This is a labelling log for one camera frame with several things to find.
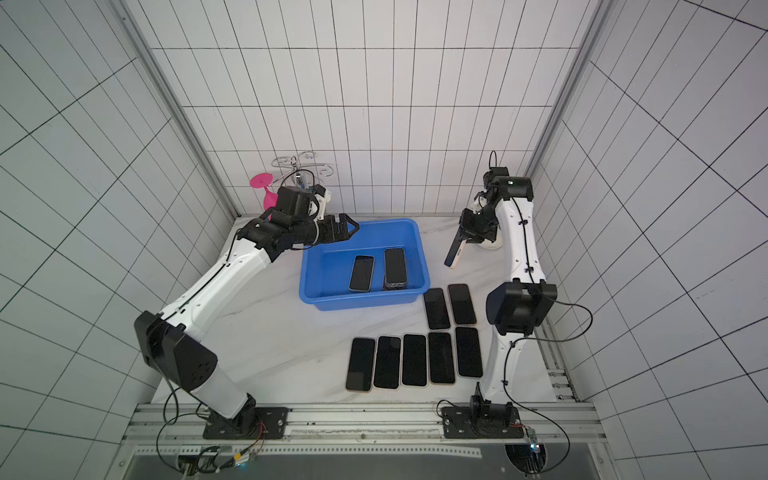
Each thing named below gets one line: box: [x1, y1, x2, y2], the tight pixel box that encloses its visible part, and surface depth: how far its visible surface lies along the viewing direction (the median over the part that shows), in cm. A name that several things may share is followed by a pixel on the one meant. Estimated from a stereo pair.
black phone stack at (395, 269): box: [383, 248, 407, 290], surface depth 102 cm
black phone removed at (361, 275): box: [348, 255, 375, 292], surface depth 103 cm
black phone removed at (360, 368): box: [346, 338, 375, 391], surface depth 85 cm
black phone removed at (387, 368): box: [374, 336, 401, 389], surface depth 85 cm
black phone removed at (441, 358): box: [428, 333, 455, 384], surface depth 87 cm
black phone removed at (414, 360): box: [401, 332, 429, 388], surface depth 86 cm
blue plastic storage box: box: [299, 218, 431, 311], surface depth 99 cm
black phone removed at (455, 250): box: [443, 224, 467, 269], surface depth 82 cm
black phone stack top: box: [424, 288, 451, 330], surface depth 95 cm
